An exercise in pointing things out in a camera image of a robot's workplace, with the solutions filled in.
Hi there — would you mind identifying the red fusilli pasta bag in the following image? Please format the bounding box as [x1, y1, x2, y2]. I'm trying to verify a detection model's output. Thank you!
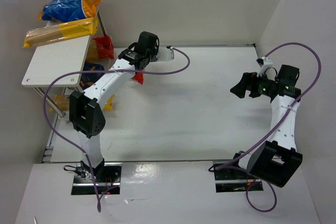
[132, 73, 144, 85]

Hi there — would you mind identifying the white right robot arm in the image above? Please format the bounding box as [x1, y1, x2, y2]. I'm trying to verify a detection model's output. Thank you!
[230, 65, 303, 187]

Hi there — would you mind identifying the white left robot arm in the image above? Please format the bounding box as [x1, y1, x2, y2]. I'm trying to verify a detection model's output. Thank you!
[69, 31, 160, 179]

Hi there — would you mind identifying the red pasta bag on shelf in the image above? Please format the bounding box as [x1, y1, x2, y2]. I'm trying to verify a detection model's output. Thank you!
[86, 36, 114, 63]

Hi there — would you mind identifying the dark blue pasta box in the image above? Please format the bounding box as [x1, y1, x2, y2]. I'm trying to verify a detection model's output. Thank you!
[79, 62, 106, 90]

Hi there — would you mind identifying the yellow pasta bag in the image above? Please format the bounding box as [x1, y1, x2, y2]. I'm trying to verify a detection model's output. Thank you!
[54, 94, 114, 112]

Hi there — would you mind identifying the white metal shelf unit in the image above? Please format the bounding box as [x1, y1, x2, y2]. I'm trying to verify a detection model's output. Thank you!
[22, 10, 107, 121]

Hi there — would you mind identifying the blue orange pasta bag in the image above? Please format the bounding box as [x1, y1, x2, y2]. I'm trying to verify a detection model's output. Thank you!
[38, 0, 103, 23]

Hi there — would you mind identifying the yellow spaghetti packet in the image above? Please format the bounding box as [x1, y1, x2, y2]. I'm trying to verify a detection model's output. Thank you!
[23, 17, 99, 48]

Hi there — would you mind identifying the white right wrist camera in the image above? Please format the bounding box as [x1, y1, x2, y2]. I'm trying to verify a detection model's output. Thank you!
[257, 56, 273, 77]

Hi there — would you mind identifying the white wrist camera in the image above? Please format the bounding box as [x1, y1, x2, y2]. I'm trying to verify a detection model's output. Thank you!
[156, 46, 174, 61]
[257, 56, 273, 77]

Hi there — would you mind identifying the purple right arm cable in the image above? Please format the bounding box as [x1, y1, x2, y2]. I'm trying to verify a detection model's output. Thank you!
[215, 42, 322, 213]

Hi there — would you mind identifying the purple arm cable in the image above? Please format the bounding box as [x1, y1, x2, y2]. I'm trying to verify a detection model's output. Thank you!
[43, 47, 190, 213]
[215, 42, 322, 213]

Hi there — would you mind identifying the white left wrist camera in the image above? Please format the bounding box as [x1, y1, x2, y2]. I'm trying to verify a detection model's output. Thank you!
[156, 46, 174, 61]

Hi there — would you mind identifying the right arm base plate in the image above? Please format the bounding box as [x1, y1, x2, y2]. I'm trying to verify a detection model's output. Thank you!
[208, 160, 264, 193]

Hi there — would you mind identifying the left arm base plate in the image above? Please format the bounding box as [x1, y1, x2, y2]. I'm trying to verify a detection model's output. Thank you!
[64, 162, 122, 196]

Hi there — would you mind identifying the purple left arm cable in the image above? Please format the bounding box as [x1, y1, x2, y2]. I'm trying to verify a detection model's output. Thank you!
[43, 47, 190, 213]

